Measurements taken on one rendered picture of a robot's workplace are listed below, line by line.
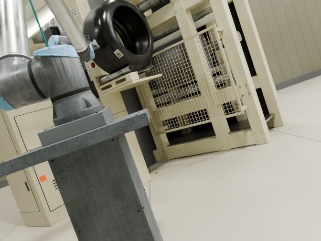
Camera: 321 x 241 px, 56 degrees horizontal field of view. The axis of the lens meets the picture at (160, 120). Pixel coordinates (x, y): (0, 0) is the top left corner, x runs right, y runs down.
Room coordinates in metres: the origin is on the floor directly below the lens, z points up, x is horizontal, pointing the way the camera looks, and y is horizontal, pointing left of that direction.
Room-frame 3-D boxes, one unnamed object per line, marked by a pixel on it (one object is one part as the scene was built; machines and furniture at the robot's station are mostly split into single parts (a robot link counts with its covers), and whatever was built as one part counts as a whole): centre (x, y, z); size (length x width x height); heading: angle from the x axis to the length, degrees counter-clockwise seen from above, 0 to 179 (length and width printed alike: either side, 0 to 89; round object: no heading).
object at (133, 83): (2.44, 0.12, 0.80); 0.37 x 0.36 x 0.02; 141
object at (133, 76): (2.33, 0.21, 0.83); 0.36 x 0.09 x 0.06; 51
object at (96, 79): (2.55, 0.26, 0.90); 0.40 x 0.03 x 0.10; 141
